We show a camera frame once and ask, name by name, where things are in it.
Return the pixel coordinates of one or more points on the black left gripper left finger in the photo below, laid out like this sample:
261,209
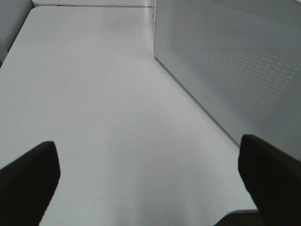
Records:
28,184

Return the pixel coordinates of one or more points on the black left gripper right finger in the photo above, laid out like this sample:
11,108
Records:
273,180

